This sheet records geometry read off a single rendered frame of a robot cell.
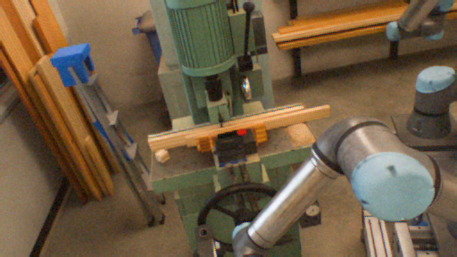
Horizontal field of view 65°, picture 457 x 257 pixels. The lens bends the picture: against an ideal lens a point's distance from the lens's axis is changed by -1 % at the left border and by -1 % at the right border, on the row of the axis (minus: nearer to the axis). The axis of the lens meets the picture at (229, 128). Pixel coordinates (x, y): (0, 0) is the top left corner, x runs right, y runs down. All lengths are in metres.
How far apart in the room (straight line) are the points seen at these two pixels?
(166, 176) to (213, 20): 0.54
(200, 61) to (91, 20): 2.58
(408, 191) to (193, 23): 0.75
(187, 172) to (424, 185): 0.81
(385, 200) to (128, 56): 3.27
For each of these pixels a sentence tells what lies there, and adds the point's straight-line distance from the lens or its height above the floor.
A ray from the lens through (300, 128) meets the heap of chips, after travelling 1.33.
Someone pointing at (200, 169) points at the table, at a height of 0.90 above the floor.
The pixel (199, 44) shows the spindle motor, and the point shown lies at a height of 1.30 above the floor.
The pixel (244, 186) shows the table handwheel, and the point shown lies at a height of 0.95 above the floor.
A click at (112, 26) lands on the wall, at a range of 3.64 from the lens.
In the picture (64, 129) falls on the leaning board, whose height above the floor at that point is 0.61.
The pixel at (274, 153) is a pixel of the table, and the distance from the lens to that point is 1.27.
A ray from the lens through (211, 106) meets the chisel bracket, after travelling 1.26.
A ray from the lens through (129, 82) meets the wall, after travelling 3.81.
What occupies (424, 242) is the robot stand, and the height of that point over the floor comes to 0.74.
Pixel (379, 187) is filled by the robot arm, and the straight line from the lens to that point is 0.63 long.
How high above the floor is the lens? 1.66
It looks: 32 degrees down
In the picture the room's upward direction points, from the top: 11 degrees counter-clockwise
